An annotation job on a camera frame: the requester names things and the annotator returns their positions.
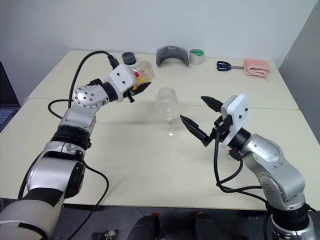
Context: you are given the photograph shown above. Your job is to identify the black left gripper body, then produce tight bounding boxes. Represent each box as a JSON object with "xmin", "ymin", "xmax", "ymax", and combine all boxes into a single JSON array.
[{"xmin": 123, "ymin": 85, "xmax": 138, "ymax": 104}]

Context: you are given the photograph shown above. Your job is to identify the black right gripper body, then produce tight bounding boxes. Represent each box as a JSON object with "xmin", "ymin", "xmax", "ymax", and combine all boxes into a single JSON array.
[{"xmin": 202, "ymin": 113, "xmax": 234, "ymax": 148}]

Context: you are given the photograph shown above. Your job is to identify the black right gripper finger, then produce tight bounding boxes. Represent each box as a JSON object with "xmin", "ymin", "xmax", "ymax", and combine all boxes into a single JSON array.
[
  {"xmin": 179, "ymin": 114, "xmax": 209, "ymax": 143},
  {"xmin": 200, "ymin": 95, "xmax": 224, "ymax": 113}
]

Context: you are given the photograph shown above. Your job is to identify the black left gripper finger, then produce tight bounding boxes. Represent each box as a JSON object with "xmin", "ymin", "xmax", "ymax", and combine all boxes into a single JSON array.
[{"xmin": 133, "ymin": 81, "xmax": 152, "ymax": 96}]

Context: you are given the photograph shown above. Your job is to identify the clear bottle with orange juice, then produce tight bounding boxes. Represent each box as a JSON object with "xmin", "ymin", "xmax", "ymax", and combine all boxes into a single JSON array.
[{"xmin": 130, "ymin": 60, "xmax": 156, "ymax": 91}]

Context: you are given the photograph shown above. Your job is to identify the clear wine glass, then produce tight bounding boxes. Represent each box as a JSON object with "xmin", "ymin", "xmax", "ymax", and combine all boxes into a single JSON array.
[{"xmin": 154, "ymin": 87, "xmax": 182, "ymax": 138}]

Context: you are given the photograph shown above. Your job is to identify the grey curved plastic shell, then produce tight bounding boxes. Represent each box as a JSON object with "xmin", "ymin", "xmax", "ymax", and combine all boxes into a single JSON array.
[{"xmin": 155, "ymin": 45, "xmax": 190, "ymax": 68}]

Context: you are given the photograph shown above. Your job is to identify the clear tape roll green core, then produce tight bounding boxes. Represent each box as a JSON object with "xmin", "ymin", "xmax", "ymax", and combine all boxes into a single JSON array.
[{"xmin": 188, "ymin": 48, "xmax": 207, "ymax": 67}]

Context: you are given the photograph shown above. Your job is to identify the pink folded cloth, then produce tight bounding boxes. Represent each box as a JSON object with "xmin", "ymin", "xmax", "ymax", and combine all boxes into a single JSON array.
[{"xmin": 243, "ymin": 57, "xmax": 273, "ymax": 82}]

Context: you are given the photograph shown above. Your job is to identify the dark rounded shape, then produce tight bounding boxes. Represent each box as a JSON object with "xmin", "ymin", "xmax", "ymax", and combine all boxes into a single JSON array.
[{"xmin": 126, "ymin": 211, "xmax": 161, "ymax": 240}]

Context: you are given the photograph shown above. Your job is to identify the dark laptop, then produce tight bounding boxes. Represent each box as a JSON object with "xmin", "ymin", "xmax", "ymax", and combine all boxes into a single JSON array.
[{"xmin": 0, "ymin": 60, "xmax": 21, "ymax": 134}]

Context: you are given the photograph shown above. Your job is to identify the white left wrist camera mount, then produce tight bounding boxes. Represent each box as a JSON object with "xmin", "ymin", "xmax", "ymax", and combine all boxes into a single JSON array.
[{"xmin": 106, "ymin": 64, "xmax": 138, "ymax": 103}]

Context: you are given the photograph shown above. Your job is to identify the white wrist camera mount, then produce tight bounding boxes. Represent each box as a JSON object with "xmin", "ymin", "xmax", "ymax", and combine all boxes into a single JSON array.
[
  {"xmin": 106, "ymin": 64, "xmax": 138, "ymax": 103},
  {"xmin": 220, "ymin": 93, "xmax": 250, "ymax": 151}
]

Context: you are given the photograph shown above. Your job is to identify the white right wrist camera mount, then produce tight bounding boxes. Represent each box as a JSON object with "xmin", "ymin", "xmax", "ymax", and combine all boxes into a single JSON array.
[{"xmin": 220, "ymin": 93, "xmax": 250, "ymax": 151}]

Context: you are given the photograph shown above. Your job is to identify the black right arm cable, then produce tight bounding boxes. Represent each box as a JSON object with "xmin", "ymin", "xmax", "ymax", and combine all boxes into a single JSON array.
[{"xmin": 213, "ymin": 129, "xmax": 270, "ymax": 204}]

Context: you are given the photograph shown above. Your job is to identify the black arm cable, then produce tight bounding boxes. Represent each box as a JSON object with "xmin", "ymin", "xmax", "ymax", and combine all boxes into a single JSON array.
[
  {"xmin": 213, "ymin": 129, "xmax": 270, "ymax": 204},
  {"xmin": 46, "ymin": 50, "xmax": 121, "ymax": 240}
]

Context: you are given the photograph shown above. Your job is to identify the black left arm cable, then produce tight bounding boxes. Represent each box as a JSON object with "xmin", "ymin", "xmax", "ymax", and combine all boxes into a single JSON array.
[{"xmin": 46, "ymin": 50, "xmax": 121, "ymax": 240}]

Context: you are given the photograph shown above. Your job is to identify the blue handled scissors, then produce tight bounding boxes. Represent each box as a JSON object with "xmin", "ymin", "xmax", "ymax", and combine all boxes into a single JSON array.
[{"xmin": 215, "ymin": 60, "xmax": 246, "ymax": 73}]

